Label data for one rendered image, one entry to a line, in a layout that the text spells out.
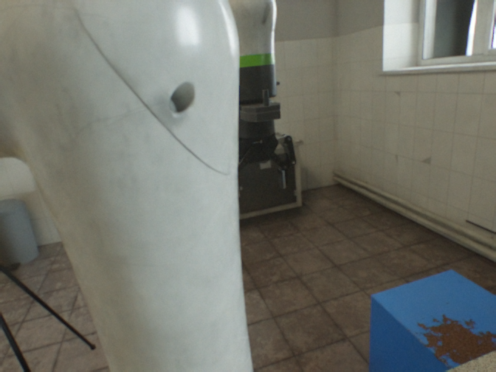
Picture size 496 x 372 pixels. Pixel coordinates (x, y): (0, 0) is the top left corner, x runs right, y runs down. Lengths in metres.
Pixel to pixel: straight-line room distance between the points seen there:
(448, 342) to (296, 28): 3.45
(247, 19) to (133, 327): 0.47
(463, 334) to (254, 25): 1.19
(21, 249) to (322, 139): 3.49
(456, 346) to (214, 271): 1.21
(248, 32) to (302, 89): 3.53
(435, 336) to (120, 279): 1.25
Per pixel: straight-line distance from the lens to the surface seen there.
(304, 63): 4.09
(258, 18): 0.57
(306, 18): 4.16
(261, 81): 0.57
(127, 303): 0.19
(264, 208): 3.39
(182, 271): 0.17
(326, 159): 4.36
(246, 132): 0.58
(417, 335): 1.35
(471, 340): 1.39
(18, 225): 3.76
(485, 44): 3.36
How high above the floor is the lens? 1.49
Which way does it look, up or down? 19 degrees down
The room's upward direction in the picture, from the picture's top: 6 degrees counter-clockwise
